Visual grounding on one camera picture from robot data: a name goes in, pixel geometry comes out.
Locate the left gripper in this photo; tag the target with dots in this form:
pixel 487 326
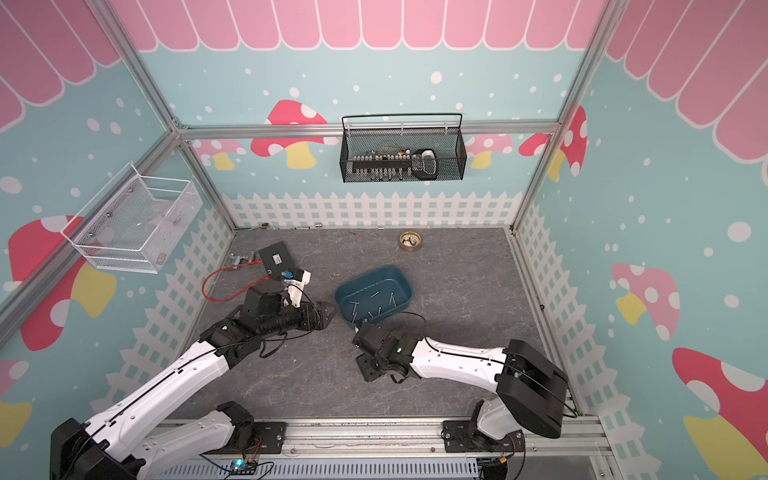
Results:
pixel 321 322

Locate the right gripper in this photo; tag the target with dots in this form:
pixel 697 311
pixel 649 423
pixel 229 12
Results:
pixel 363 363

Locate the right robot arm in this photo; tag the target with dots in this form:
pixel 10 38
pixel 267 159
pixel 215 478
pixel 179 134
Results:
pixel 530 391

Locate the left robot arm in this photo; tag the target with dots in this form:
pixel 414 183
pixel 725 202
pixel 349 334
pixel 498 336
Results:
pixel 119 442

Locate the teal plastic storage box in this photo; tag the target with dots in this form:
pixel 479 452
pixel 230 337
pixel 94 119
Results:
pixel 386 280

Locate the black flat device box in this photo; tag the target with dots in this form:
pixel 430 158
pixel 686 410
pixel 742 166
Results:
pixel 276 259

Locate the tape roll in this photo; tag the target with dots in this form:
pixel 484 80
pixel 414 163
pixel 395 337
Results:
pixel 410 241

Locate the green lit circuit board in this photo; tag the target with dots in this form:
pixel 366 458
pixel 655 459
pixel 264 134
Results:
pixel 241 467

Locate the black item in basket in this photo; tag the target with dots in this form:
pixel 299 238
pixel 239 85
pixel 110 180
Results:
pixel 424 165

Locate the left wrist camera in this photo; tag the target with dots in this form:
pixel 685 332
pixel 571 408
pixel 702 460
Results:
pixel 295 279

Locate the metal bracket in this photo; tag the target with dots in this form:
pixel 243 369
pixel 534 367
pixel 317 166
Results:
pixel 245 259

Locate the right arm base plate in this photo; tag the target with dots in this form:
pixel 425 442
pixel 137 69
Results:
pixel 462 436

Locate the aluminium front rail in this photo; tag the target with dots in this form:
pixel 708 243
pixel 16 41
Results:
pixel 392 437

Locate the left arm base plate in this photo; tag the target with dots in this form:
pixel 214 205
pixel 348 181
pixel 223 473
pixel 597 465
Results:
pixel 255 438

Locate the black wire wall basket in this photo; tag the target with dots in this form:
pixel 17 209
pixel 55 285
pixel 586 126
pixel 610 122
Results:
pixel 378 148

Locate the white wire wall basket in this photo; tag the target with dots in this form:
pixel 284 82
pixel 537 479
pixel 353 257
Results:
pixel 134 222

